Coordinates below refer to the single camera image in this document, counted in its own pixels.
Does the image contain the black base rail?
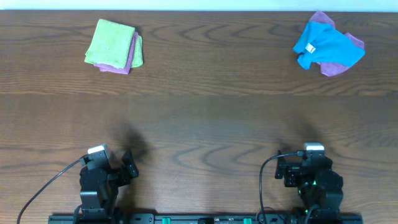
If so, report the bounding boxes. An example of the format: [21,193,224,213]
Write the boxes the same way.
[48,213,364,224]

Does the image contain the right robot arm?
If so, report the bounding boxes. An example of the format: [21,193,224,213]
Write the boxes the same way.
[275,154,343,223]

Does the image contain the folded green cloth bottom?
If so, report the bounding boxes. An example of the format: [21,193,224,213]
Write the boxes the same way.
[131,35,144,68]

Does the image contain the right black cable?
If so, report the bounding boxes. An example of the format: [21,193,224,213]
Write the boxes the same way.
[259,151,304,224]

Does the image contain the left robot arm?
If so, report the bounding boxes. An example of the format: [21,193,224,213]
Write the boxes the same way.
[72,150,139,223]

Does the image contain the folded green cloth top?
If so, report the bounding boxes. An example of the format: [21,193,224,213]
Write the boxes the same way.
[84,19,135,68]

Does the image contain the left black cable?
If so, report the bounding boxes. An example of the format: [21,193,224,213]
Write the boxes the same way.
[17,157,86,224]

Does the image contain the black cable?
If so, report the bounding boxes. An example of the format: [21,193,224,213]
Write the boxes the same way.
[259,151,304,224]
[17,157,86,224]

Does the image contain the blue microfiber cloth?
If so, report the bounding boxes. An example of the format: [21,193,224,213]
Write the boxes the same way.
[293,22,366,70]

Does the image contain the folded pink cloth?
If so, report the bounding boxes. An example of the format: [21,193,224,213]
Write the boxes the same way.
[94,31,139,75]

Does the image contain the folded green cloth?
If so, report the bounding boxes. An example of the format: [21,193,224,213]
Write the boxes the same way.
[131,35,144,68]
[84,19,135,68]

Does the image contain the crumpled purple cloth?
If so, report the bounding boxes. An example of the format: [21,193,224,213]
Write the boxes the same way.
[309,11,365,77]

